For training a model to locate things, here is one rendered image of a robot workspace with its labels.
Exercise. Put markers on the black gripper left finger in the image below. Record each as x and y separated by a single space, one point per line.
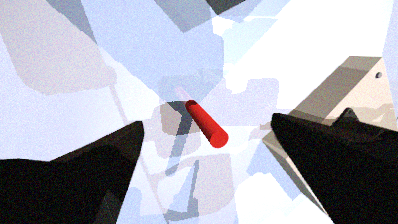
85 186

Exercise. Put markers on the red peg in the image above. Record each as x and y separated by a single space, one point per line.
214 133

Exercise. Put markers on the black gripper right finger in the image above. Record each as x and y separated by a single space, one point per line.
353 175

